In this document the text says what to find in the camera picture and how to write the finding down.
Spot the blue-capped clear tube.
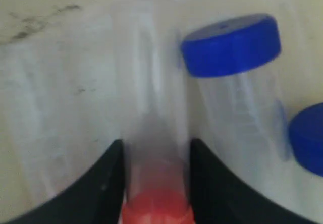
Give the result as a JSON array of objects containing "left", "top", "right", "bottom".
[
  {"left": 181, "top": 13, "right": 290, "bottom": 161},
  {"left": 288, "top": 103, "right": 322, "bottom": 176}
]

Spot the orange-capped clear tube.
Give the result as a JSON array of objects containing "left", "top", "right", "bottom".
[{"left": 112, "top": 0, "right": 194, "bottom": 223}]

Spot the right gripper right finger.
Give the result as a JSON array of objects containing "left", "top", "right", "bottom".
[{"left": 190, "top": 138, "right": 322, "bottom": 224}]

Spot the cream plastic bin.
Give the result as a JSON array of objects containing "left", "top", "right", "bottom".
[{"left": 1, "top": 0, "right": 322, "bottom": 223}]

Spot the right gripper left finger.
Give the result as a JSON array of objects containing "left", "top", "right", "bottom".
[{"left": 10, "top": 140, "right": 125, "bottom": 224}]

